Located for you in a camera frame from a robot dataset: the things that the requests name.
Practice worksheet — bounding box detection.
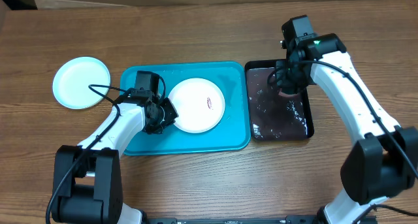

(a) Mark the green scrubbing sponge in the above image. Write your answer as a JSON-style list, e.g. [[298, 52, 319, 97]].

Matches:
[[278, 90, 298, 98]]

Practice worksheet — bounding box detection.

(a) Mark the pink white plate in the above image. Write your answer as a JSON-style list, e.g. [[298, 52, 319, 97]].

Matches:
[[169, 78, 225, 134]]

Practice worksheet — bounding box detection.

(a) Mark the light blue plate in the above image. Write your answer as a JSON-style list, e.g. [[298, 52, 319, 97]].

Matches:
[[52, 57, 111, 110]]

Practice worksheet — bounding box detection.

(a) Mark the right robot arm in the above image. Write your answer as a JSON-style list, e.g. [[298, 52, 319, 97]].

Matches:
[[268, 15, 417, 223]]

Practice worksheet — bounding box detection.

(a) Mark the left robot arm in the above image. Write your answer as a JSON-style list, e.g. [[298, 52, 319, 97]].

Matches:
[[45, 71, 178, 223]]

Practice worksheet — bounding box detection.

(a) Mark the black rectangular tray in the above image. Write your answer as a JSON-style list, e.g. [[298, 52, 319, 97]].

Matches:
[[244, 59, 314, 141]]

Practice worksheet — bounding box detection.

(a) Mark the teal plastic tray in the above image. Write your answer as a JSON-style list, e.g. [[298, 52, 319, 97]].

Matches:
[[120, 61, 251, 156]]

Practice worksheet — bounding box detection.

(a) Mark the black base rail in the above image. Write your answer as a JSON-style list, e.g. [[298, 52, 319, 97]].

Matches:
[[142, 215, 321, 224]]

